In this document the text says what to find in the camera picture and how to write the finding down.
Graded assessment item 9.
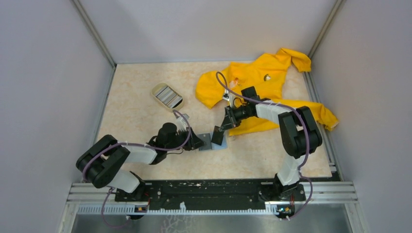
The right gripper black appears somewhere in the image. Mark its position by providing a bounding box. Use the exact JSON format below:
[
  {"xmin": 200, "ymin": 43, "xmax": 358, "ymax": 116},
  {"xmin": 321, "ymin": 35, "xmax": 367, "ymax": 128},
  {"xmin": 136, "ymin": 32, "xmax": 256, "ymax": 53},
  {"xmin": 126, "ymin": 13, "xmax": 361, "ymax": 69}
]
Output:
[{"xmin": 219, "ymin": 104, "xmax": 253, "ymax": 132}]

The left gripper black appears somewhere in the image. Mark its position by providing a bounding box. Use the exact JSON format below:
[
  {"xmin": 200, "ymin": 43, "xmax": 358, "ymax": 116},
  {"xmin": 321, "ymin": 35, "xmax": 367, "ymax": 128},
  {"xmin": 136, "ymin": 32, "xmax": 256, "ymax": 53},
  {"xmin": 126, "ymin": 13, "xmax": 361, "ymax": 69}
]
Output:
[{"xmin": 166, "ymin": 126, "xmax": 206, "ymax": 151}]

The beige oval card tray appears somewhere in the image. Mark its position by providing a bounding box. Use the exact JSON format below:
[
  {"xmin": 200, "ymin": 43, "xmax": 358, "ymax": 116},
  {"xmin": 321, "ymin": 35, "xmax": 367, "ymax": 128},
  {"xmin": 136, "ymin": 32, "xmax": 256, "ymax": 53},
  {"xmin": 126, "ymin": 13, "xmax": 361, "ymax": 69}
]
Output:
[{"xmin": 150, "ymin": 83, "xmax": 185, "ymax": 112}]

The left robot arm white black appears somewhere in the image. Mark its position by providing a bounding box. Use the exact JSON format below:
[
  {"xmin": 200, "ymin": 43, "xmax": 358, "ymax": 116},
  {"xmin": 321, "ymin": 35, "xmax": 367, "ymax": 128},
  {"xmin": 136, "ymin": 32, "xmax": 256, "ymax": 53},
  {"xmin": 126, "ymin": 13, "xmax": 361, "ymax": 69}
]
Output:
[{"xmin": 75, "ymin": 122, "xmax": 205, "ymax": 201}]

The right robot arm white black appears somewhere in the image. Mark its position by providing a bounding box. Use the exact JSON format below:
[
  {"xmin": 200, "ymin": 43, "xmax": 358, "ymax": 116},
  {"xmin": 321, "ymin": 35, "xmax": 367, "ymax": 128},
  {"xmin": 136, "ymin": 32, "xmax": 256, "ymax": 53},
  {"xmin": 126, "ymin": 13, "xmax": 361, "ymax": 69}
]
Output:
[{"xmin": 217, "ymin": 86, "xmax": 323, "ymax": 200}]

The stack of cards in tray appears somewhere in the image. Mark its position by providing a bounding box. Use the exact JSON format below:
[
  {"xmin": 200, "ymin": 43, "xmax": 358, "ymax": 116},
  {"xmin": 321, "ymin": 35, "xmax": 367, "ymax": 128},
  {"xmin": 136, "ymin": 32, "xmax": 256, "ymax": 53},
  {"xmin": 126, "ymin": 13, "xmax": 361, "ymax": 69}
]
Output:
[{"xmin": 154, "ymin": 85, "xmax": 183, "ymax": 109}]

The yellow jacket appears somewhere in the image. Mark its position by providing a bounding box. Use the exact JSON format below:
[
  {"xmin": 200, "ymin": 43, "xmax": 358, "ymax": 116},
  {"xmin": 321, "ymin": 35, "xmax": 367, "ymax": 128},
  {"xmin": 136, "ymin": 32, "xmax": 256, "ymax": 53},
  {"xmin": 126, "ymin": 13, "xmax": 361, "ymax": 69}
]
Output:
[{"xmin": 195, "ymin": 48, "xmax": 339, "ymax": 136}]

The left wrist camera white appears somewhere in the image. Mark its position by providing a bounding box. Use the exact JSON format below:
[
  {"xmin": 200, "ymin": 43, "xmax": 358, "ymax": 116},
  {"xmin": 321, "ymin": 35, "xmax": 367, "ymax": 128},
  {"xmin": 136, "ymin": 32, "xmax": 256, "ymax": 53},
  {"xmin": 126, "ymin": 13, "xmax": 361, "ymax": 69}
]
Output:
[{"xmin": 176, "ymin": 114, "xmax": 190, "ymax": 131}]

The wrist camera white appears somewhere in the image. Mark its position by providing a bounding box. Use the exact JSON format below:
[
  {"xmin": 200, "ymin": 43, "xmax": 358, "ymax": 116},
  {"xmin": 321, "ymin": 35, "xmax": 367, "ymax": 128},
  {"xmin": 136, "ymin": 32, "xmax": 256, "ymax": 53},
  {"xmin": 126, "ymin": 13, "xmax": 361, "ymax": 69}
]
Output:
[
  {"xmin": 222, "ymin": 90, "xmax": 236, "ymax": 107},
  {"xmin": 176, "ymin": 114, "xmax": 190, "ymax": 131}
]

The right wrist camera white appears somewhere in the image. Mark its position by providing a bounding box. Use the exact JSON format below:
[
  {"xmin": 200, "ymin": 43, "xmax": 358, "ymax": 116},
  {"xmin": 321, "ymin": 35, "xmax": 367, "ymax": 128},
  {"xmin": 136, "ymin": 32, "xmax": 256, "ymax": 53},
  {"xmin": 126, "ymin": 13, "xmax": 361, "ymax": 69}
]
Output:
[{"xmin": 222, "ymin": 90, "xmax": 236, "ymax": 107}]

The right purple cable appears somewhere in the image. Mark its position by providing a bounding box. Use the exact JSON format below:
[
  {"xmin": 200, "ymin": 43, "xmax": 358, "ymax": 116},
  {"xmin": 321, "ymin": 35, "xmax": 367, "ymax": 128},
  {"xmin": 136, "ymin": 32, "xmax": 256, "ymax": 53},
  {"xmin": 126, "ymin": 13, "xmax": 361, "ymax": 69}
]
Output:
[{"xmin": 215, "ymin": 71, "xmax": 313, "ymax": 221}]

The aluminium front rail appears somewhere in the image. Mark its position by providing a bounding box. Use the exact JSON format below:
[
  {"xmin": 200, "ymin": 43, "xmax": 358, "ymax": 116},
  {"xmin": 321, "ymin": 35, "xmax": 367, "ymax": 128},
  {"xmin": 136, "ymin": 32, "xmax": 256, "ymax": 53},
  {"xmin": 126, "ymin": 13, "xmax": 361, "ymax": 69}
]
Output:
[{"xmin": 67, "ymin": 179, "xmax": 358, "ymax": 215}]

